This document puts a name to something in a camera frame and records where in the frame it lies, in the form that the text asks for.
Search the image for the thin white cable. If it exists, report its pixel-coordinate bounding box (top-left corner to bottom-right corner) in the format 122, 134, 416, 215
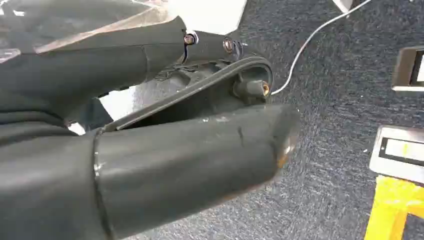
270, 0, 374, 96

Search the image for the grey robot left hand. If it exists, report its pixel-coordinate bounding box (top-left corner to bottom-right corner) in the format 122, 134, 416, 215
0, 0, 302, 240

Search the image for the ribbed grey left arm sleeve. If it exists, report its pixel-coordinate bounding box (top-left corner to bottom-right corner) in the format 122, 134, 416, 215
0, 97, 80, 148

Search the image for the steel block with label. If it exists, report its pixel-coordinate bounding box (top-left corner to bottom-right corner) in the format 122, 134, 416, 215
391, 45, 424, 93
368, 125, 424, 185

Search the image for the yellow tape strip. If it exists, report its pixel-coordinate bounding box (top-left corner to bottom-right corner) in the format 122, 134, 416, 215
363, 175, 424, 240

